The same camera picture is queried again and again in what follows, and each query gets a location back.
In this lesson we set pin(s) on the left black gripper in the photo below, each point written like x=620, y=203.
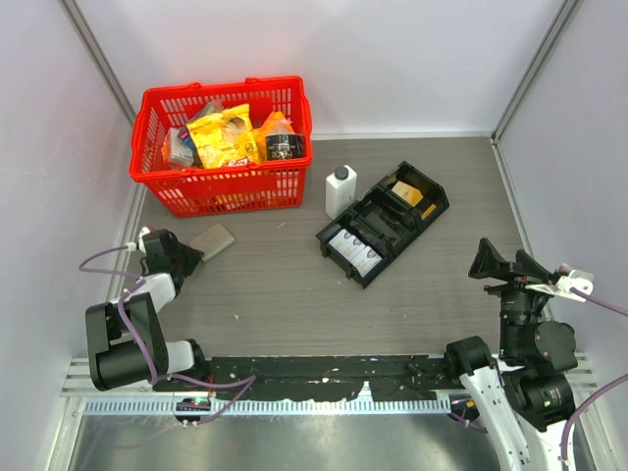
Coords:
x=193, y=256

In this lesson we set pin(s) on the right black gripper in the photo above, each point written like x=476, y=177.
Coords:
x=525, y=265

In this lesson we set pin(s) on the grey leather card holder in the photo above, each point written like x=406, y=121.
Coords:
x=212, y=242

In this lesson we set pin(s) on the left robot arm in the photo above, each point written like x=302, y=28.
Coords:
x=125, y=342

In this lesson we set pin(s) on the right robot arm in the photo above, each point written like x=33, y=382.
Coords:
x=522, y=394

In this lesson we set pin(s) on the white card boxes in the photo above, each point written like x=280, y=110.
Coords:
x=361, y=256

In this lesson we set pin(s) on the grey green snack packet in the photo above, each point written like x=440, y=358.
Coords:
x=175, y=153

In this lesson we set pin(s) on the red plastic shopping basket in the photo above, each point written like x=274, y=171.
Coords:
x=197, y=191

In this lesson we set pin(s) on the yellow chips bag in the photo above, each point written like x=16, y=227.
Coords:
x=225, y=139

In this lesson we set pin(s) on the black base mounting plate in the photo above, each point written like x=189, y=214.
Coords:
x=334, y=378

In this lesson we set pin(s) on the black compartment organizer tray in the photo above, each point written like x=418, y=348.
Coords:
x=384, y=221

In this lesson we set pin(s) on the black labelled jar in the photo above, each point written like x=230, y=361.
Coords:
x=284, y=146

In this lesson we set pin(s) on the orange snack bag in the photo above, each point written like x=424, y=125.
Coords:
x=276, y=123

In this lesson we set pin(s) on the white bottle grey cap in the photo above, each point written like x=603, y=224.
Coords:
x=340, y=190

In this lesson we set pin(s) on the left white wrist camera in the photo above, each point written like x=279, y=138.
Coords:
x=138, y=244

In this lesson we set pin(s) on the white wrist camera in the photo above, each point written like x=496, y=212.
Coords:
x=138, y=244
x=568, y=283

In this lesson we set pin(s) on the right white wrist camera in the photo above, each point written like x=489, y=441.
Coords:
x=568, y=283

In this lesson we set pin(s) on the white slotted cable duct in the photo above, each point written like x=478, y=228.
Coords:
x=172, y=405

